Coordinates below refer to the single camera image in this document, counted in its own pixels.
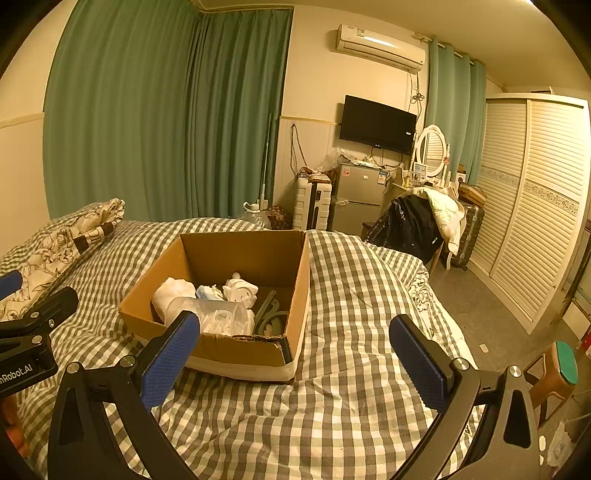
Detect wall cable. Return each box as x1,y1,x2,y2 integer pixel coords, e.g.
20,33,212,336
288,124,308,174

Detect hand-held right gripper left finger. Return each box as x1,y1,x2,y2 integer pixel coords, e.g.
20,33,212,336
46,310,201,480

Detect brown suitcase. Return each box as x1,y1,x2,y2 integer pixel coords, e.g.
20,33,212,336
450,203,485,271

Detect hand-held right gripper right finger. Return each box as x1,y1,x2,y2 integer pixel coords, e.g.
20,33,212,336
389,315,541,480

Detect black jacket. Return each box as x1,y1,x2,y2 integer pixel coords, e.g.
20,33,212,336
365,194,444,266

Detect clear plastic bottle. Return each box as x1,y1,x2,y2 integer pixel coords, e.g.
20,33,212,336
161,298,256,336

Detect cream coat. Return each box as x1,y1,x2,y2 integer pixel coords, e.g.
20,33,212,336
411,186,467,257

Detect floral quilt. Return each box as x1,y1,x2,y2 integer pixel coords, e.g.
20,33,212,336
0,198,126,319

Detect green curtain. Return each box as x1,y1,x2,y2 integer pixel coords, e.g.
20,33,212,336
42,0,204,223
425,37,487,183
185,7,294,223

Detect white sock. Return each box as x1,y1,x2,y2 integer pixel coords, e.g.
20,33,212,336
151,277,197,324

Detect black wall television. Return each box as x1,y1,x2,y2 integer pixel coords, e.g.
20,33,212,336
339,95,417,155

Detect white mop pole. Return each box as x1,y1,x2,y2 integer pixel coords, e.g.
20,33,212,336
261,113,274,210

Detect wooden stool with green cushion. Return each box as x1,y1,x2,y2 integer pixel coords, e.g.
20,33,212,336
524,340,579,428

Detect white suitcase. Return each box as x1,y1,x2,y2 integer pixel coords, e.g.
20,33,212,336
294,178,333,232

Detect brown patterned bag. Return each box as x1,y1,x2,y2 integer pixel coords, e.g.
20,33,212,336
268,205,294,230

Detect clear plastic bag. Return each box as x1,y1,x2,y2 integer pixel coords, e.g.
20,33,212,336
318,148,345,175

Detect silver small fridge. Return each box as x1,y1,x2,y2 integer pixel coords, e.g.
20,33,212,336
330,161,393,236

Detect white air conditioner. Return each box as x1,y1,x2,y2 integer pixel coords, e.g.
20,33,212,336
335,24,426,72

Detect brown cardboard box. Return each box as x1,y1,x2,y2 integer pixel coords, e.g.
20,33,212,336
119,230,311,384

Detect grey plastic hanger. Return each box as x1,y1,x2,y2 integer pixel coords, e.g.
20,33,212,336
253,290,290,337

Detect air conditioner cables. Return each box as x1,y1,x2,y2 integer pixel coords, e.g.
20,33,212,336
409,69,426,114

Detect clear plastic water jug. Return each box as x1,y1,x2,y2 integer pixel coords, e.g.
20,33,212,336
238,199,273,230

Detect white plastic toy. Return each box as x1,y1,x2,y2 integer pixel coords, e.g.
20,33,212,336
222,272,258,308

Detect checked bed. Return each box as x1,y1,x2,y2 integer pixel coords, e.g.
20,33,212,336
0,217,485,480

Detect white oval mirror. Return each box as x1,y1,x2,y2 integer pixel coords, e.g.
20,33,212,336
416,124,451,178

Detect person's left hand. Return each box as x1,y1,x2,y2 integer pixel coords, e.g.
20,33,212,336
0,397,29,459

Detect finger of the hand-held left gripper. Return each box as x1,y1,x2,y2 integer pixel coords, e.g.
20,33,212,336
0,270,24,302
0,286,79,345

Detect brown woven basket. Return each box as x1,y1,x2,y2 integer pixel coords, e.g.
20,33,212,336
457,184,488,206

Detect white louvered wardrobe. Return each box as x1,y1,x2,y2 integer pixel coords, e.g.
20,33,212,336
471,92,591,335

